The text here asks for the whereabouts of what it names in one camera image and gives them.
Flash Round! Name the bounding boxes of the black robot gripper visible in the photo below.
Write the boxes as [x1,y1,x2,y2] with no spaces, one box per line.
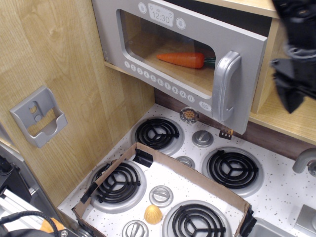
[270,44,316,114]

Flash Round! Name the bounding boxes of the grey toy microwave door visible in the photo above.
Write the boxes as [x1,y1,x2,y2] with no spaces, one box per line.
[92,0,271,134]

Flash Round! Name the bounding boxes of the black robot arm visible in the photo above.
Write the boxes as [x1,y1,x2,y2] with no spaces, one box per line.
[270,0,316,113]

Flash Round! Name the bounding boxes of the grey toy faucet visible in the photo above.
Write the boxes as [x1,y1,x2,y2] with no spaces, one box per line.
[292,148,316,177]

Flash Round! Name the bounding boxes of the hanging small metal spatula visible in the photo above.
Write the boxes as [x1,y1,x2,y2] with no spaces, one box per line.
[219,128,234,140]

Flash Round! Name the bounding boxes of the back right black burner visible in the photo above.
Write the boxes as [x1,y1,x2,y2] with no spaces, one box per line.
[206,150,259,190]

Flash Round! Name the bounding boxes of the black burner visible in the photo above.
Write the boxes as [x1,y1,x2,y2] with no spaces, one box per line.
[167,204,228,237]
[133,118,180,150]
[206,150,259,190]
[95,162,143,204]

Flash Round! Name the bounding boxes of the back grey stove knob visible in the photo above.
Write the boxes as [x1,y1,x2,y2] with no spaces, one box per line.
[192,130,214,148]

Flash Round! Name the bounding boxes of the grey stove knob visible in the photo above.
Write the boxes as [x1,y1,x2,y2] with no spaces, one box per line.
[122,220,149,237]
[149,185,174,207]
[176,156,195,169]
[192,130,214,148]

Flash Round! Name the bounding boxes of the orange toy carrot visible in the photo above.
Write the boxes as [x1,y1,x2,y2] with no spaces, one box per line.
[156,52,216,69]

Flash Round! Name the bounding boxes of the hanging round metal strainer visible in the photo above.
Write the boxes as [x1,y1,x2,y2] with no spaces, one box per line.
[179,107,199,124]

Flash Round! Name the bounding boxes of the grey toy sink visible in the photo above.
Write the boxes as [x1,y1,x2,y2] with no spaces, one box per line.
[249,204,316,237]

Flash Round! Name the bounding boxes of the middle grey stove knob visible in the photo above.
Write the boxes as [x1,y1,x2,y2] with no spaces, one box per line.
[176,156,195,169]

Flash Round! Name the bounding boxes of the back left black burner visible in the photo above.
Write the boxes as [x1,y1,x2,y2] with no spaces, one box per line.
[133,118,180,150]

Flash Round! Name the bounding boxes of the brown cardboard barrier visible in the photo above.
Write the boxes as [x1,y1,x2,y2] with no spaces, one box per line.
[73,143,256,237]

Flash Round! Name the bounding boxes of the front right black burner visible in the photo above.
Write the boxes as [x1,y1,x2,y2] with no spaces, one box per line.
[167,204,228,237]

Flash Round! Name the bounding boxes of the centre grey stove knob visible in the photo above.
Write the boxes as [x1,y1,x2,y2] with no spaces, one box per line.
[149,185,174,207]

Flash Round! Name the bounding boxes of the yellow ribbed toy shell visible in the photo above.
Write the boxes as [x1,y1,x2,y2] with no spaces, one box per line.
[144,204,163,225]

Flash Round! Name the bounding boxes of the front left black burner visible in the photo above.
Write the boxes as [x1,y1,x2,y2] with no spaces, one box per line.
[95,162,143,204]

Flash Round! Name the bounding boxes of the front grey stove knob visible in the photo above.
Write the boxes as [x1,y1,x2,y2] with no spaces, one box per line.
[122,220,149,237]

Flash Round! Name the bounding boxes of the orange object at bottom left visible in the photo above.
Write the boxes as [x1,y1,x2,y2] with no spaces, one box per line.
[40,218,65,233]

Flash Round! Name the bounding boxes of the black device at left edge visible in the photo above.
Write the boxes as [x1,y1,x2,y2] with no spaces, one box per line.
[0,156,32,203]

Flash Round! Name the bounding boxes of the grey wall phone holder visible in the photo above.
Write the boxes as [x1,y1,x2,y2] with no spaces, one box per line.
[9,86,68,148]

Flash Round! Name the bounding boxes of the black braided cable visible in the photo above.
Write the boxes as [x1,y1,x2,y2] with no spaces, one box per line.
[0,209,60,237]

